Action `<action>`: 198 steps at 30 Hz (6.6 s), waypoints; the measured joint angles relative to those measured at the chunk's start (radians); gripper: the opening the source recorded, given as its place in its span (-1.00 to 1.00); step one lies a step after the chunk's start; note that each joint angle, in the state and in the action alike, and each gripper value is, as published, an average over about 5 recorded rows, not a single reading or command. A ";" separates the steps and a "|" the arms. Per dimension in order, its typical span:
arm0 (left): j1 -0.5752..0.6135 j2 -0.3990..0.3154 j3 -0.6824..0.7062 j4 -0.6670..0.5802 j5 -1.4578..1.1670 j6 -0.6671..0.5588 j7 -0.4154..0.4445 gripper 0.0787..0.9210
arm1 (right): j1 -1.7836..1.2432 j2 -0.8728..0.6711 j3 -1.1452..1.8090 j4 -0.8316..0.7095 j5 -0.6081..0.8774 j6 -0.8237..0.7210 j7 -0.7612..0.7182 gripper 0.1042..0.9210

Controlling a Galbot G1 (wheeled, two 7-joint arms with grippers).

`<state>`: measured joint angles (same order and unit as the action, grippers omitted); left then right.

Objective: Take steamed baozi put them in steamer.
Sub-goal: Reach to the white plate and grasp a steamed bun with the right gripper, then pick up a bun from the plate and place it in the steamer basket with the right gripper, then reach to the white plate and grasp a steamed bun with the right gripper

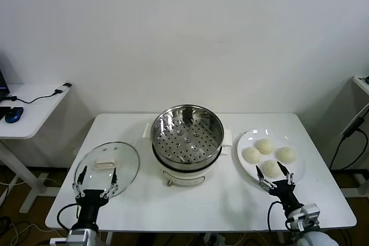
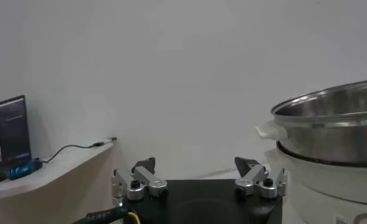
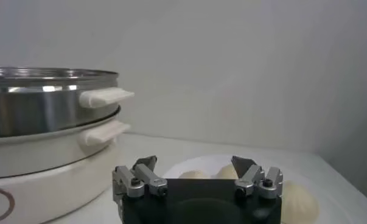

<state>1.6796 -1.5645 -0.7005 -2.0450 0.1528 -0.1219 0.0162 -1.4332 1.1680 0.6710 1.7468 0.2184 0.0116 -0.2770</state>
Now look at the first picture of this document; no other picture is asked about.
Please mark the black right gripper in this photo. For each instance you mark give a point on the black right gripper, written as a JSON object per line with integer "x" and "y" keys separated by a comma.
{"x": 284, "y": 191}

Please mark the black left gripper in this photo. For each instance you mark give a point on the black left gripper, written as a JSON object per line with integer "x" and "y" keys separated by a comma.
{"x": 89, "y": 208}

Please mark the white steamed baozi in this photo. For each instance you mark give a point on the white steamed baozi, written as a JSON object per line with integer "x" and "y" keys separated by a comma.
{"x": 270, "y": 169}
{"x": 265, "y": 145}
{"x": 286, "y": 154}
{"x": 252, "y": 154}

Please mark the glass pot lid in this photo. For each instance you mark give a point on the glass pot lid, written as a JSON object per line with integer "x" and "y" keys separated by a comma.
{"x": 127, "y": 159}

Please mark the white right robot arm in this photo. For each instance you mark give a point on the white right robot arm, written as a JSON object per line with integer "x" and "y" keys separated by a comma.
{"x": 317, "y": 237}

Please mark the stainless steel steamer basket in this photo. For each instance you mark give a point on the stainless steel steamer basket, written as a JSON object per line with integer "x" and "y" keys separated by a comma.
{"x": 187, "y": 142}

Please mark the white round plate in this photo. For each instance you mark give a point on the white round plate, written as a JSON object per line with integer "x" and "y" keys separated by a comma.
{"x": 276, "y": 139}

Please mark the white table leg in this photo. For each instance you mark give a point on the white table leg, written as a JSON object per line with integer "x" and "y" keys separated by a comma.
{"x": 108, "y": 238}

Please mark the white electric cooker pot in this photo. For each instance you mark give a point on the white electric cooker pot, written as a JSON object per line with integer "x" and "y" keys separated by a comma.
{"x": 184, "y": 178}

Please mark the white side desk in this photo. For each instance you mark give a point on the white side desk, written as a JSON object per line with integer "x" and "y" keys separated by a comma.
{"x": 34, "y": 113}

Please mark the black power adapter brick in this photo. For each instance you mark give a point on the black power adapter brick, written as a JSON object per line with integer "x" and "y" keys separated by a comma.
{"x": 353, "y": 126}

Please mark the blue computer mouse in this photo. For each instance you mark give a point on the blue computer mouse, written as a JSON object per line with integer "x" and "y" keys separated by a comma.
{"x": 14, "y": 115}

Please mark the flat black desk device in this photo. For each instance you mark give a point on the flat black desk device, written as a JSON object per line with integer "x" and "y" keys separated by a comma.
{"x": 3, "y": 112}

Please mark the dark item on side table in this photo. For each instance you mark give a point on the dark item on side table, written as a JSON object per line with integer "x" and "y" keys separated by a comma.
{"x": 366, "y": 79}

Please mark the dark laptop screen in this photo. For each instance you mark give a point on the dark laptop screen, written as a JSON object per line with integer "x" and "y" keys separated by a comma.
{"x": 2, "y": 84}

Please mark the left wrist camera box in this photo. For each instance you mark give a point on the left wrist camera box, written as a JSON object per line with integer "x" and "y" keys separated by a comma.
{"x": 57, "y": 240}

